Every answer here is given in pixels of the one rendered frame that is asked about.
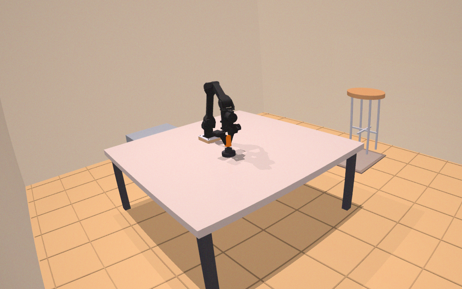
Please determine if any dark grey round pedestal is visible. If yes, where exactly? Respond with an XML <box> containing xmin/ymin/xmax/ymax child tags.
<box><xmin>222</xmin><ymin>147</ymin><xmax>236</xmax><ymax>158</ymax></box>

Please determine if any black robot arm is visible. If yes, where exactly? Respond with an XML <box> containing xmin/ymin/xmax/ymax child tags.
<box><xmin>201</xmin><ymin>81</ymin><xmax>240</xmax><ymax>138</ymax></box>

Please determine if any orange knob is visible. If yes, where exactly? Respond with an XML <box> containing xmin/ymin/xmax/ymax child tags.
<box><xmin>225</xmin><ymin>135</ymin><xmax>231</xmax><ymax>147</ymax></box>

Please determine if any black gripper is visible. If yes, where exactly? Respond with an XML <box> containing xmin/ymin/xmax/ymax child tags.
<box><xmin>212</xmin><ymin>120</ymin><xmax>234</xmax><ymax>145</ymax></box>

